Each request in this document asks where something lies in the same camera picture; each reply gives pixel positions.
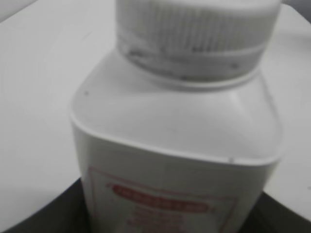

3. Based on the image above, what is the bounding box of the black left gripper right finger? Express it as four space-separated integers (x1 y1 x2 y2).
252 193 311 233

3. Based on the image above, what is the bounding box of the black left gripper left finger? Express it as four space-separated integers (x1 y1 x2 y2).
5 179 91 233

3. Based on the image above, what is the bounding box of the white yili changqing yogurt bottle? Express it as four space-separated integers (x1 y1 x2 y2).
69 51 282 233

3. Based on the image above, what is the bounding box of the white ribbed bottle cap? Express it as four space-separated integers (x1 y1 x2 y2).
115 0 281 82

